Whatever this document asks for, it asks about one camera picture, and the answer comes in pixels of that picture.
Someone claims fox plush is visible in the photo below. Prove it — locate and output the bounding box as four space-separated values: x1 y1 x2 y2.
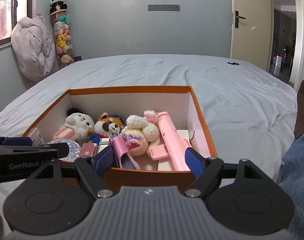
88 112 125 143

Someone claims white printed card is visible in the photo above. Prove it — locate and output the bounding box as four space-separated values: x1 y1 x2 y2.
31 128 46 147

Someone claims dark door handle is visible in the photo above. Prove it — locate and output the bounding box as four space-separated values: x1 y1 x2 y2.
232 10 246 29

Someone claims beige door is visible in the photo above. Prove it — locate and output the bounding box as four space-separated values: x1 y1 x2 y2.
230 0 273 72

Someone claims window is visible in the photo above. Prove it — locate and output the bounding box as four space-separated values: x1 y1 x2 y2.
0 0 34 50

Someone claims white plush with striped body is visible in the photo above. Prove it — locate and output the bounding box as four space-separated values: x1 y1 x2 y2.
53 108 95 143

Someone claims white crochet bunny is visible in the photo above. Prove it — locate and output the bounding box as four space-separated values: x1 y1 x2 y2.
119 110 162 157

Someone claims panda plush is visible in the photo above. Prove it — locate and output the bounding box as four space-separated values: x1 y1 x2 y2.
50 0 69 14

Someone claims pink satin pouch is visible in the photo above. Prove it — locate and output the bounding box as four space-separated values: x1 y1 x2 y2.
110 136 140 170

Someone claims grey wall socket panel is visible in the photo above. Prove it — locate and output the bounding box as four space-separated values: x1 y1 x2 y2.
147 4 180 12

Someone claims tube of small plush toys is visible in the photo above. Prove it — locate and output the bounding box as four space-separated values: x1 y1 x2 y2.
50 9 75 68

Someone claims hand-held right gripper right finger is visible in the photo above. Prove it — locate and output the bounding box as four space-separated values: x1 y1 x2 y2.
184 147 275 197

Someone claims pink duvet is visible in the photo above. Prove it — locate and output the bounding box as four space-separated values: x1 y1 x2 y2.
11 13 55 82

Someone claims orange cardboard box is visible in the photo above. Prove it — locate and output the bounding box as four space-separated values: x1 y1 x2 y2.
21 86 219 197

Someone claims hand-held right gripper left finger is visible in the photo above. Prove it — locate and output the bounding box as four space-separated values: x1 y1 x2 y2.
25 146 114 198

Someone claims maroon small box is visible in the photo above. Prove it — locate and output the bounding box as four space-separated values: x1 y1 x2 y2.
80 143 98 158

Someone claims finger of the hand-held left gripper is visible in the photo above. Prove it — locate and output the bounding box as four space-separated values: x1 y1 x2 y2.
0 142 69 161
0 136 33 146

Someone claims glittery round ornament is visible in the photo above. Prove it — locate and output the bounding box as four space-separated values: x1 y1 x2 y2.
46 139 82 162

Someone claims person's right leg in jeans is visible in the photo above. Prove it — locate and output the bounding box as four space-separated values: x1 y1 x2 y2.
278 129 304 240

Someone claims white small box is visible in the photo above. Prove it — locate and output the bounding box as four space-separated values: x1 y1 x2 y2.
97 137 112 154

